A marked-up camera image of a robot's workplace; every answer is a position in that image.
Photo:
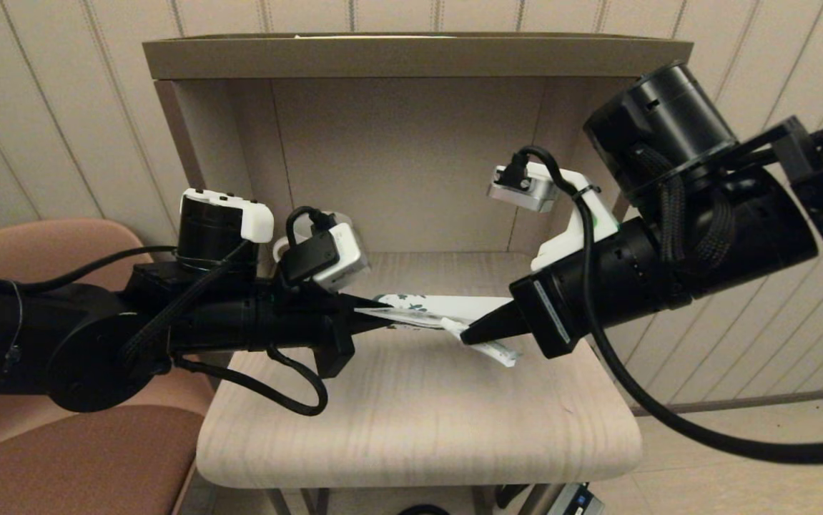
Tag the small white toothpaste tube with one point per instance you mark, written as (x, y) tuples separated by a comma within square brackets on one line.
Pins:
[(497, 354)]

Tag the brown wall baseboard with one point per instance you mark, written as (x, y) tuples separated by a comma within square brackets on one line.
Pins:
[(761, 399)]

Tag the white horse print pouch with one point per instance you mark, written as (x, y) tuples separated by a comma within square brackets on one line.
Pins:
[(440, 306)]

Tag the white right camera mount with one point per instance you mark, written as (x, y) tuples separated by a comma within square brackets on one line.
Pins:
[(565, 247)]

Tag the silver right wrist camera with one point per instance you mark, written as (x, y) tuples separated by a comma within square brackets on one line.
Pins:
[(533, 197)]

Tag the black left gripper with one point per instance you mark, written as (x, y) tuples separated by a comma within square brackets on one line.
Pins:
[(289, 325)]

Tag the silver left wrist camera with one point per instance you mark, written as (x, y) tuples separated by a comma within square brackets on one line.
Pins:
[(347, 257)]

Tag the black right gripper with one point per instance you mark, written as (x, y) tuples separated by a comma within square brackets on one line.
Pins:
[(597, 293)]

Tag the white ribbed ceramic mug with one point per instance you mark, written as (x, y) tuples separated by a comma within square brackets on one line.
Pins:
[(343, 220)]

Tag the beige wooden hutch desk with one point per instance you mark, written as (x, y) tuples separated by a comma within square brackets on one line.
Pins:
[(411, 164)]

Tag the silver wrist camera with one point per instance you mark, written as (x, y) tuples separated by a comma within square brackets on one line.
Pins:
[(347, 257), (533, 197)]

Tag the brown upholstered chair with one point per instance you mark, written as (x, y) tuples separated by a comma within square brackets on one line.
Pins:
[(61, 465)]

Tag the grey box with blue label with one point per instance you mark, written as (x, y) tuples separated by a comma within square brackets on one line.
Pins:
[(574, 502)]

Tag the black round floor object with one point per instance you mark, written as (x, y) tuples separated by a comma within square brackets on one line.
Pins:
[(423, 511)]

